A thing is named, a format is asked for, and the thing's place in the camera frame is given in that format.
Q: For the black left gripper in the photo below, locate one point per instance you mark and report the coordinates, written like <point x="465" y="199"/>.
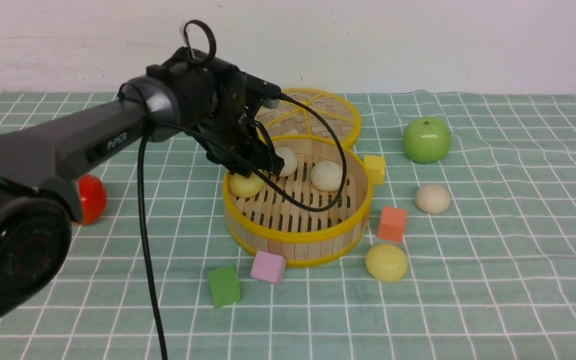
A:
<point x="234" y="133"/>

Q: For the white bun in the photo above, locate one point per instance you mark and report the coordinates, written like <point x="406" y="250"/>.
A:
<point x="326" y="176"/>
<point x="433" y="198"/>
<point x="290" y="161"/>

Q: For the yellow bun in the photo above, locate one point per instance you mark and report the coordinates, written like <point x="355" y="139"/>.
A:
<point x="386" y="262"/>
<point x="245" y="187"/>

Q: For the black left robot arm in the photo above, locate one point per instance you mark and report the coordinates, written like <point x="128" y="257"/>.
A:
<point x="206" y="97"/>

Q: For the bamboo steamer tray yellow rim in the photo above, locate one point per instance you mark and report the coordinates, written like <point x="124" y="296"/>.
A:
<point x="268" y="222"/>

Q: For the yellow cube block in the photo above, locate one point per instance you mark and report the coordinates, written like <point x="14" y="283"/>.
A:
<point x="375" y="166"/>

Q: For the pink cube block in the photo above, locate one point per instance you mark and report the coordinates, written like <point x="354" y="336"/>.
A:
<point x="268" y="267"/>

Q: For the orange cube block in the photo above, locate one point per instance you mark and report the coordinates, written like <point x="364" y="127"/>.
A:
<point x="392" y="224"/>

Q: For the green cube block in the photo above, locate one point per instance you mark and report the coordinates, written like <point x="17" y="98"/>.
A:
<point x="224" y="286"/>

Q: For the green apple toy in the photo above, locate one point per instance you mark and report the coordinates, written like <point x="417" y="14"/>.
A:
<point x="426" y="140"/>

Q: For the green checkered tablecloth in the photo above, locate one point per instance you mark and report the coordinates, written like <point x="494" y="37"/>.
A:
<point x="492" y="278"/>

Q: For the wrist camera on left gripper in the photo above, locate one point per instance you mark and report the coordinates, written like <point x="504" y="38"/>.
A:
<point x="259" y="94"/>

